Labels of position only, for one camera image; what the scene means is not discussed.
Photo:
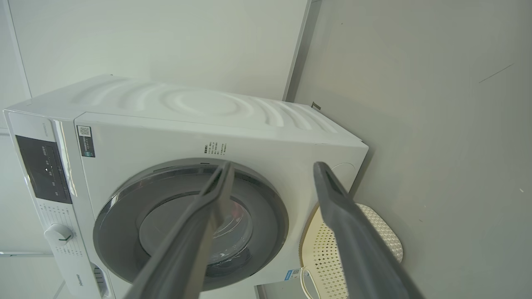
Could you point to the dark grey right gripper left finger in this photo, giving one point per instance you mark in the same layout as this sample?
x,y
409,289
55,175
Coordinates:
x,y
187,249

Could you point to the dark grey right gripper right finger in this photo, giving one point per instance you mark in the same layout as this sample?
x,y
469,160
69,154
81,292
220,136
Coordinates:
x,y
357,249

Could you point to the round dark glass washer door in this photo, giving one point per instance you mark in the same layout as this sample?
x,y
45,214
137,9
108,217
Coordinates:
x,y
124,232

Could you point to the cream perforated laundry basket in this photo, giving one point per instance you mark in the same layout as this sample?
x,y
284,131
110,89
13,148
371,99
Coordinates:
x,y
322,265

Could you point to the white detergent drawer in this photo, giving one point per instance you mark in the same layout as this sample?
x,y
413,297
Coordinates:
x,y
83,282

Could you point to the white front-load washing machine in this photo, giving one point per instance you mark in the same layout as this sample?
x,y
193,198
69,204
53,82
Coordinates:
x,y
166,137

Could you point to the white washing machine dial knob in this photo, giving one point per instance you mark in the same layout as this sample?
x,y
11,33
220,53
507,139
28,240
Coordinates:
x,y
58,234

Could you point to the black washer display panel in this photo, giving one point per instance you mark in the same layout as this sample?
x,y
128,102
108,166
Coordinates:
x,y
41,170

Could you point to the blue energy label sticker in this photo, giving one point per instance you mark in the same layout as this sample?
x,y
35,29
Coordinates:
x,y
292,274

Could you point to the dark QR code sticker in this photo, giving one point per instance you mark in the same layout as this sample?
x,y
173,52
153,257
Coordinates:
x,y
86,143

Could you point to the white partition panel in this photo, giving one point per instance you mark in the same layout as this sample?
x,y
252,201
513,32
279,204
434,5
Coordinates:
x,y
166,41

